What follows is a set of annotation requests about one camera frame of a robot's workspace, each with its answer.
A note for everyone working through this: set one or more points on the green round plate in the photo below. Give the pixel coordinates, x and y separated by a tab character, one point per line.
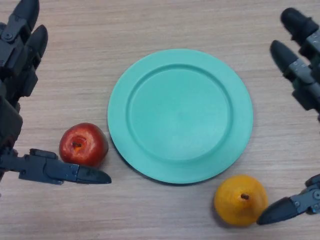
180	117

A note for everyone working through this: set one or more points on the red apple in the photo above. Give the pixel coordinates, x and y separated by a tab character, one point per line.
87	140

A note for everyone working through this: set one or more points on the yellow pear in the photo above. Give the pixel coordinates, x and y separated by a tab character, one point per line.
235	207

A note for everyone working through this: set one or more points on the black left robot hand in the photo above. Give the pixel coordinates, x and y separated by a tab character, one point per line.
12	62

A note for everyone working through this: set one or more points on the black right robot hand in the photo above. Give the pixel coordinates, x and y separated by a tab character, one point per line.
303	82

